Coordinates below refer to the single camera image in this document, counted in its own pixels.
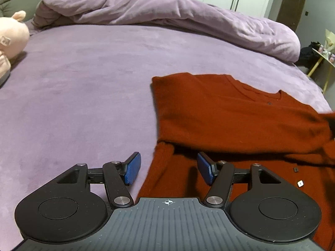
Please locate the yellow side table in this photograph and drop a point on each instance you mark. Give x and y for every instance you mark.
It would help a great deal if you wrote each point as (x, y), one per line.
(320, 57)

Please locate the purple duvet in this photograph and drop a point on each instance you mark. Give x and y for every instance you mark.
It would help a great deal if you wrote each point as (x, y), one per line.
(157, 7)

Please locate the red knit sweater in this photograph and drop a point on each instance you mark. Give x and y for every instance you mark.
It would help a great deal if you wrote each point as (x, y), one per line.
(222, 120)

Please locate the dark cloth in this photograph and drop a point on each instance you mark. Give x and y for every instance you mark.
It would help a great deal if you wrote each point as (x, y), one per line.
(308, 53)

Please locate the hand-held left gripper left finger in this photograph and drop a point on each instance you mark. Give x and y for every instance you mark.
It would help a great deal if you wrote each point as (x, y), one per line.
(133, 168)

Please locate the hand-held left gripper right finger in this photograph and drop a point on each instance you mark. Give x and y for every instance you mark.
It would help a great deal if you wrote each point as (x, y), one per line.
(205, 168)

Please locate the wrapped flower bouquet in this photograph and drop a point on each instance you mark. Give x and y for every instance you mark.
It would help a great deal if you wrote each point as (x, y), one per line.
(330, 40)

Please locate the pink plush toy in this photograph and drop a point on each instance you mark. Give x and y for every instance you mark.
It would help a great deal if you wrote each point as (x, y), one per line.
(11, 39)

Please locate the brown wooden pillar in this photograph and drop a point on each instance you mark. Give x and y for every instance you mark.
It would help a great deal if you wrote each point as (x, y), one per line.
(294, 2)

